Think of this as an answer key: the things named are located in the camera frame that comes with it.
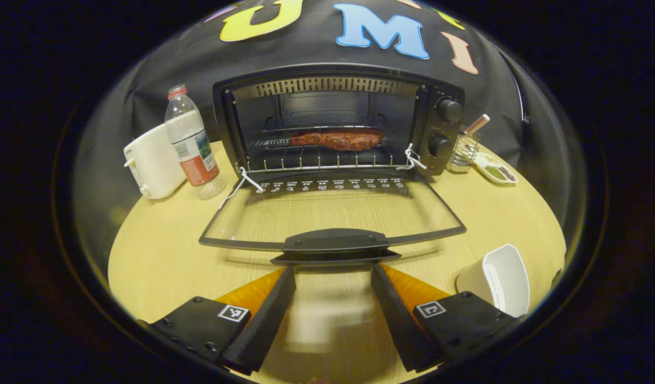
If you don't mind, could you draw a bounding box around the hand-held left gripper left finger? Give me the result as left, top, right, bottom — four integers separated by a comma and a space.
138, 267, 297, 377

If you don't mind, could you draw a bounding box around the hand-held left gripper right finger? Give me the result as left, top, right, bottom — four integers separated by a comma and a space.
370, 263, 525, 374

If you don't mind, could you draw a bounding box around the red sausage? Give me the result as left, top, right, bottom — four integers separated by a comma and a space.
289, 128, 386, 152

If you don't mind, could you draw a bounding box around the black electric oven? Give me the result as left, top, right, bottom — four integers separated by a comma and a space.
198, 63, 467, 267

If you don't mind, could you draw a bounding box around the white divided dish of beans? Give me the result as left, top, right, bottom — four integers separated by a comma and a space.
474, 152, 520, 186

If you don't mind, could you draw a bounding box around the white toaster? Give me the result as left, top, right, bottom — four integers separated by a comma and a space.
123, 123, 188, 201

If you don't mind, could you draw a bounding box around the plastic bottle with red label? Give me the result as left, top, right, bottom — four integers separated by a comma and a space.
164, 84, 227, 201

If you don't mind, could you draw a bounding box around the black backdrop cloth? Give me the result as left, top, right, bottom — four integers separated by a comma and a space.
74, 0, 589, 246

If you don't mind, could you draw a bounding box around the wire oven rack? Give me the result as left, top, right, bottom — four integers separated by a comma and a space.
241, 125, 413, 174

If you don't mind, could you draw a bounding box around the metal wire basket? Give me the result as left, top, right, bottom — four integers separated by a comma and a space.
447, 131, 483, 174

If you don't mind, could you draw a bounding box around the wooden handled utensil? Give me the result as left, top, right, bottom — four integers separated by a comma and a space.
462, 113, 491, 137

